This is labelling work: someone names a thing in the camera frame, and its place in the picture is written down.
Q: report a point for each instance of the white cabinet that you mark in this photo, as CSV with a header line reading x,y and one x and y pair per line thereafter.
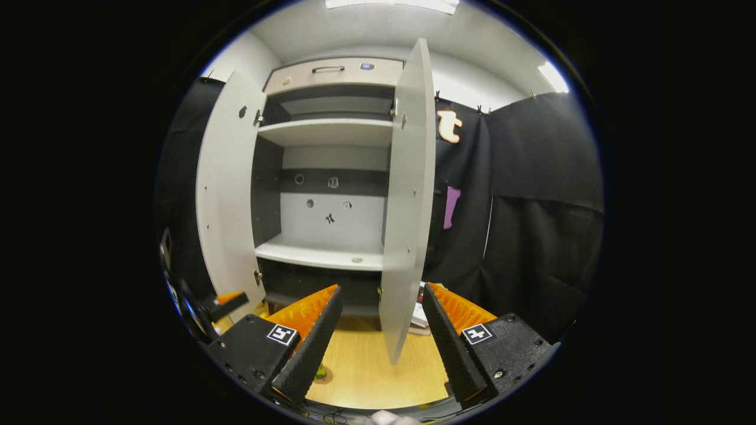
x,y
325,133

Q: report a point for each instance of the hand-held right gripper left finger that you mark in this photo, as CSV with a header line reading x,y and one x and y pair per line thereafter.
x,y
310,348

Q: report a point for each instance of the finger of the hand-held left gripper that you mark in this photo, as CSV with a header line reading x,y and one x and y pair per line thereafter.
x,y
227,306

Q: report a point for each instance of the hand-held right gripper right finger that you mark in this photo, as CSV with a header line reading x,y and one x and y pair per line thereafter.
x,y
455,348

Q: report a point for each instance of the white booklet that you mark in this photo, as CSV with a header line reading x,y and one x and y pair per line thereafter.
x,y
420,316

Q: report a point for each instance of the green label drink bottle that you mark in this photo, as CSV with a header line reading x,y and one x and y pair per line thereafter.
x,y
321,372

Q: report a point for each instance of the round brown coaster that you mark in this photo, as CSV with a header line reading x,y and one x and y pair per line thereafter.
x,y
328,376

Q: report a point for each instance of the ceiling light panel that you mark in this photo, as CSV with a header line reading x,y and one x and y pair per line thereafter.
x,y
553,77

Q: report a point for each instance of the beige cabinet drawer front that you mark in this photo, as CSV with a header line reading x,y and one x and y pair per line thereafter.
x,y
354,75

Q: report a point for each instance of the white cabinet door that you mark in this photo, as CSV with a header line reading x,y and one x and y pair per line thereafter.
x,y
227,195
407,195

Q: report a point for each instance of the black backdrop cloth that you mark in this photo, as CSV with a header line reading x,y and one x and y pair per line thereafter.
x,y
543,177

